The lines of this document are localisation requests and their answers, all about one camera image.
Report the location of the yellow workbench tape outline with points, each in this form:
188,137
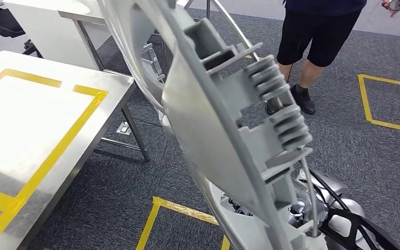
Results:
64,141

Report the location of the yellow floor tape square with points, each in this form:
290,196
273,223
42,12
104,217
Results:
365,100
179,207

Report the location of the person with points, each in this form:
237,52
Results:
317,34

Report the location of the steel side table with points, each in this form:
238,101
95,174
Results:
79,16

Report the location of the round handheld device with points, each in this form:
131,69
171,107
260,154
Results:
395,4

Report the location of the steel workbench table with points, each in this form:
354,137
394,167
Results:
31,131

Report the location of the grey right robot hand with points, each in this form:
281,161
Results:
305,208

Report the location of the silver plastic wheel hubcap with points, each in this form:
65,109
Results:
203,120

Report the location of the person's hand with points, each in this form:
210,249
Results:
393,13

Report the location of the black office chair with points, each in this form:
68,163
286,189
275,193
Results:
0,20

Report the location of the silver floor outlet plate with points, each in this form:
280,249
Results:
124,128

